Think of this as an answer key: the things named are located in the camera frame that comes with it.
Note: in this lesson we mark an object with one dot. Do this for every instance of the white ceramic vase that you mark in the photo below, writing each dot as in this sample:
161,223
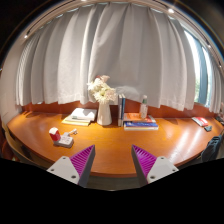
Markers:
104,114

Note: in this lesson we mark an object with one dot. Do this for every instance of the orange flat book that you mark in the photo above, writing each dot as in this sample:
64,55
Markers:
136,117

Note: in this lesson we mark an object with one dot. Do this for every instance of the red white book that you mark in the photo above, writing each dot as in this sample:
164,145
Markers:
200,121

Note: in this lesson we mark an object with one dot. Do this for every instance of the grey upright book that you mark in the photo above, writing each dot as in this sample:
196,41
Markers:
119,110

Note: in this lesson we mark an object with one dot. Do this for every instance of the white spray bottle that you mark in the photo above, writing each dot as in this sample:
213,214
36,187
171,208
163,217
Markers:
143,107

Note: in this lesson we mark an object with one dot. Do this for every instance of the black chair back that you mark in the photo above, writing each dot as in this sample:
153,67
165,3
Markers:
211,151

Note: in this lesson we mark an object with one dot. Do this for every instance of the yellow flat book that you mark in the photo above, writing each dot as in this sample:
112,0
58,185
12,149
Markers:
72,121

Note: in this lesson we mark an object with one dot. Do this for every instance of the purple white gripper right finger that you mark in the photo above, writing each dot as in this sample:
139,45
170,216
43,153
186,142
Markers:
150,168

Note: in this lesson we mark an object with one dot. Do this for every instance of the white curtain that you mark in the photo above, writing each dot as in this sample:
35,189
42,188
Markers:
142,51

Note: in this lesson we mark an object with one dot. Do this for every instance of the blue flat book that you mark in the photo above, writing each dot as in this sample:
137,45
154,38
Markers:
140,126

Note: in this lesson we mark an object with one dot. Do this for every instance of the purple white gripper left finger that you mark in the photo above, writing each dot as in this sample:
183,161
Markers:
76,168

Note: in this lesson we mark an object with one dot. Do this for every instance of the white flower bouquet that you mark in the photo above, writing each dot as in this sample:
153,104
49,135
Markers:
101,91

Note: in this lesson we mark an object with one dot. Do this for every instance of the open white book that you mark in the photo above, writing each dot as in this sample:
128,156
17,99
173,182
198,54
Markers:
84,114

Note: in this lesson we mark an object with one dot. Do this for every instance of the blue upright book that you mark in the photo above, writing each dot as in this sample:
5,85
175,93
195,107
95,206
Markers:
123,106

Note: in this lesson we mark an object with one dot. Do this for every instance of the white power strip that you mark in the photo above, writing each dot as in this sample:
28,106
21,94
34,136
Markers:
66,140

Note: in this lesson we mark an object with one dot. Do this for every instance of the red white charger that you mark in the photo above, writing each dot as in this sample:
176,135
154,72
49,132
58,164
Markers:
54,134

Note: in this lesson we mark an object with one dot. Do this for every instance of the window frame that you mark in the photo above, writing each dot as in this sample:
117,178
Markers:
203,71

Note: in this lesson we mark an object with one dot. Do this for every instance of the small dark phone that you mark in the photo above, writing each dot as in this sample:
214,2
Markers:
208,128

